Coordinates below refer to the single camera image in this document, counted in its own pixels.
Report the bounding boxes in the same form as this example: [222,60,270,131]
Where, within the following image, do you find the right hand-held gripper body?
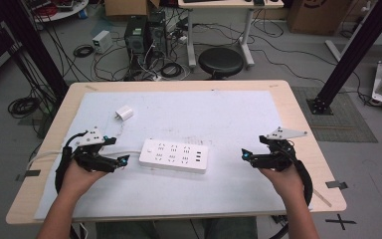
[250,126,308,172]

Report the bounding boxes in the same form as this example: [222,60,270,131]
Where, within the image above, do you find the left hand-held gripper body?
[67,126,117,173]

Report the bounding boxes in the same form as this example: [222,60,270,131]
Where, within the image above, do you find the person's left hand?
[59,159,109,197]

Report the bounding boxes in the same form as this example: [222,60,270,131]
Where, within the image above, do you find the person's right hand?
[258,163,306,201]

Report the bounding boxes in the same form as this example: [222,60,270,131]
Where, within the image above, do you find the white charger plug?
[113,105,135,122]

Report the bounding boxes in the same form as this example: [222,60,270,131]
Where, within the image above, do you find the white power strip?
[138,137,210,174]

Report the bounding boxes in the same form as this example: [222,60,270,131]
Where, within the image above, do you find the black tape strip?
[15,169,42,182]
[325,180,348,190]

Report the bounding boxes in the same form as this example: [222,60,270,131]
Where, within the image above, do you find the white table mat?
[34,90,287,221]

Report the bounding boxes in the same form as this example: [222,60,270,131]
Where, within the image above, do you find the person's green pants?
[95,216,259,239]

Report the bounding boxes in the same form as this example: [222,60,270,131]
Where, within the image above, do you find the dark floor mat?
[291,86,379,143]

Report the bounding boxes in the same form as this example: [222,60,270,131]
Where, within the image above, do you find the black round stool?
[197,47,245,81]

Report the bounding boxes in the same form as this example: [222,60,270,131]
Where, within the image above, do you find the black tape cross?
[324,213,357,231]

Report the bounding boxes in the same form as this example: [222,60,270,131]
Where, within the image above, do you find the white power supply box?
[92,29,113,55]

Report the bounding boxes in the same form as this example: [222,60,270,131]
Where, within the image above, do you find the black computer tower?
[147,11,169,58]
[123,15,149,72]

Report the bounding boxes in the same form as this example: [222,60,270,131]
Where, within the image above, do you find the small cardboard box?
[103,0,160,18]

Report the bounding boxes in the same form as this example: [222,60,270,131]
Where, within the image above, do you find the large cardboard box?
[286,0,353,36]

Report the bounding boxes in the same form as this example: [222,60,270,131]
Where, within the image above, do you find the round white table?
[23,0,90,24]

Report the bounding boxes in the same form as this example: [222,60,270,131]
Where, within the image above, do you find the white desk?
[177,0,285,69]

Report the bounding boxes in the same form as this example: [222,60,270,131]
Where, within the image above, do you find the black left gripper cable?
[54,131,89,195]

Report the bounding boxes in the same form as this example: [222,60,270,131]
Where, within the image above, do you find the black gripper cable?
[54,131,89,195]
[268,145,314,239]

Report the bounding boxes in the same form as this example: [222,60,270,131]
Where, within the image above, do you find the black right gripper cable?
[268,145,314,239]

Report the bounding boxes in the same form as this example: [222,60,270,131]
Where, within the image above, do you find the coiled black cable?
[73,44,96,59]
[160,62,184,80]
[7,96,43,120]

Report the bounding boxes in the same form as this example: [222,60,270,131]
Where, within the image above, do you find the black metal stand post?
[306,0,382,116]
[0,0,70,101]

